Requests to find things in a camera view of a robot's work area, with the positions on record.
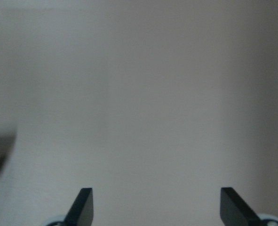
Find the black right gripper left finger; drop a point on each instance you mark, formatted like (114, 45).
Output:
(81, 212)

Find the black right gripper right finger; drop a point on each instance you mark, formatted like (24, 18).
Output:
(234, 211)

